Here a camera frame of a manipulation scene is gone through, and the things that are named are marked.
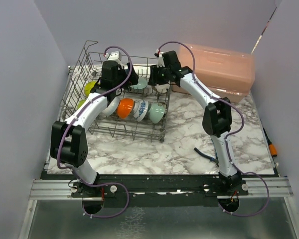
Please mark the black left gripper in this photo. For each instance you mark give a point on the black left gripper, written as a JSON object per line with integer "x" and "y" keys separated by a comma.
{"x": 132, "y": 79}

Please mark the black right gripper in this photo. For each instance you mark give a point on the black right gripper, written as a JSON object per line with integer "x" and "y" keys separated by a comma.
{"x": 154, "y": 76}

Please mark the beige patterned bowl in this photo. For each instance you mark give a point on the beige patterned bowl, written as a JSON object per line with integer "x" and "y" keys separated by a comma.
{"x": 162, "y": 88}

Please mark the white round bowl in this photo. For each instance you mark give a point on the white round bowl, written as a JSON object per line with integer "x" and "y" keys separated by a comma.
{"x": 125, "y": 107}

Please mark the blue floral bowl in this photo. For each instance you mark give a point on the blue floral bowl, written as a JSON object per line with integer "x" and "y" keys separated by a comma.
{"x": 140, "y": 109}

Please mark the celadon green bowl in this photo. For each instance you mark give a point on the celadon green bowl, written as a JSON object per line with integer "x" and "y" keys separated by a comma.
{"x": 156, "y": 112}

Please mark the grey bowl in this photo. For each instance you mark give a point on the grey bowl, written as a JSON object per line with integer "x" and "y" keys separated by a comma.
{"x": 111, "y": 108}

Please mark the yellow-green bowl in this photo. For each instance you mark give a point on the yellow-green bowl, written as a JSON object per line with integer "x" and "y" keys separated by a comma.
{"x": 88, "y": 87}

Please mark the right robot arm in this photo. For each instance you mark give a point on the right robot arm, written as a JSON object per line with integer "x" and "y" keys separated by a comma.
{"x": 217, "y": 116}

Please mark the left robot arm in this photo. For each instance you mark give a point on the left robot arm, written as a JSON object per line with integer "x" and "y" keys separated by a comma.
{"x": 68, "y": 138}

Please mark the orange-tipped screwdriver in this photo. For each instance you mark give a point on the orange-tipped screwdriver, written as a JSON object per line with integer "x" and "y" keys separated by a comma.
{"x": 272, "y": 148}

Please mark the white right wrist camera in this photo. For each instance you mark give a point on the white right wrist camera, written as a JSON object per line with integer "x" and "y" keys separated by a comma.
{"x": 158, "y": 55}

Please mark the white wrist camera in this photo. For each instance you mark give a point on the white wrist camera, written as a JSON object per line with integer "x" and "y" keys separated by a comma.
{"x": 158, "y": 55}
{"x": 114, "y": 56}

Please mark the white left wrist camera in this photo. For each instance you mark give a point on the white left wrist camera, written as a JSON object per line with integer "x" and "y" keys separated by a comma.
{"x": 114, "y": 56}

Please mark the grey wire dish rack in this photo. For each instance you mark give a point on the grey wire dish rack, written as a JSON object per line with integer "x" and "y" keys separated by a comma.
{"x": 88, "y": 68}

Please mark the blue-handled pliers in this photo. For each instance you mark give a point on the blue-handled pliers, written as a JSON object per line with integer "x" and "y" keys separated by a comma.
{"x": 210, "y": 158}

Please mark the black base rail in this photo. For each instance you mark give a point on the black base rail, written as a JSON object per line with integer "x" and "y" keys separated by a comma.
{"x": 141, "y": 190}

